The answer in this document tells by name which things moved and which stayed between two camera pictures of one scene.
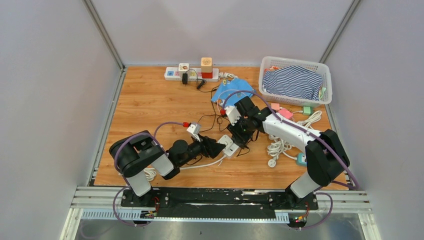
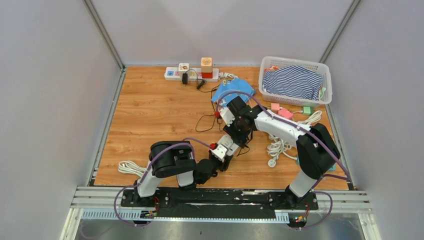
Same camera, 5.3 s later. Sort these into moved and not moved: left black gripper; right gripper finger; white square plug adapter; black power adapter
Moved: left black gripper
Not moved: white square plug adapter; black power adapter; right gripper finger
